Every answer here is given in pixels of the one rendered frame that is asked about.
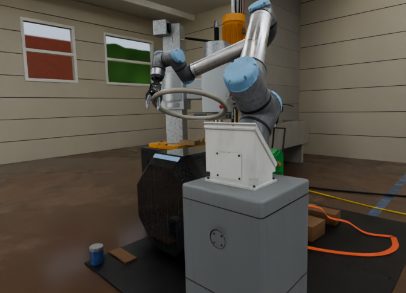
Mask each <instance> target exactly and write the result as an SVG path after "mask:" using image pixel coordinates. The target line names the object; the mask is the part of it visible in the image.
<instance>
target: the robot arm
mask: <svg viewBox="0 0 406 293"><path fill-rule="evenodd" d="M248 9H249V13H250V15H251V16H250V22H249V26H248V30H247V33H246V37H245V39H244V40H242V41H239V42H237V43H235V44H233V45H230V46H229V47H226V48H224V49H223V50H220V51H218V52H216V53H214V54H211V55H209V56H207V57H205V58H203V59H201V60H199V61H197V62H194V63H191V64H189V65H187V64H186V62H185V55H184V52H183V51H182V50H181V49H179V48H177V49H172V50H170V51H166V52H165V51H156V52H154V54H153V58H152V59H153V60H152V67H151V70H150V77H151V79H152V80H153V83H152V84H151V83H150V87H149V90H148V92H147V93H146V108H147V109H148V107H149V104H150V101H151V99H152V96H153V95H154V93H156V92H158V91H160V90H161V86H162V84H160V82H162V80H163V79H164V75H165V71H166V67H168V66H171V67H172V68H173V70H174V71H175V72H176V74H177V76H178V77H179V79H180V81H182V82H183V84H189V83H191V82H193V81H194V80H195V77H197V76H199V75H201V74H203V73H205V72H208V71H210V70H212V69H215V68H217V67H219V66H221V65H224V64H226V63H228V62H230V61H232V60H234V62H233V63H230V64H229V65H228V66H227V67H226V68H225V70H224V74H223V80H224V82H225V86H226V87H227V88H228V90H229V92H230V94H231V96H232V97H233V99H234V101H235V102H236V104H237V107H238V108H239V110H240V112H241V113H242V116H241V118H240V120H239V122H238V123H255V124H256V125H257V127H258V128H259V131H260V132H261V134H262V136H263V138H264V139H265V141H266V143H267V145H268V146H269V136H270V134H271V132H272V130H273V128H274V126H275V123H276V121H277V119H278V117H279V115H280V113H281V110H282V100H281V98H280V97H279V96H278V94H276V93H275V92H274V91H270V90H269V89H268V87H267V84H266V75H267V68H266V65H265V64H264V60H265V54H266V48H267V47H268V46H269V45H270V44H271V43H272V42H273V40H274V38H275V36H276V34H277V30H278V23H277V21H276V17H275V15H274V12H273V10H272V7H271V3H270V1H269V0H258V1H256V2H254V3H253V4H251V5H250V6H249V8H248Z"/></svg>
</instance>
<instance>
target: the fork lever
mask: <svg viewBox="0 0 406 293"><path fill-rule="evenodd" d="M209 115H214V114H193V116H209ZM226 119H231V114H225V115H223V116H222V117H219V118H216V119H212V120H226ZM193 121H211V120H193Z"/></svg>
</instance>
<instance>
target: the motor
mask: <svg viewBox="0 0 406 293"><path fill-rule="evenodd" d="M244 23H245V15H243V14H242V13H229V14H225V15H224V16H223V17H222V24H223V26H222V40H223V41H227V42H229V43H230V44H231V45H233V44H235V43H237V42H239V41H242V40H244V39H245V37H246V34H247V30H248V28H245V24H244Z"/></svg>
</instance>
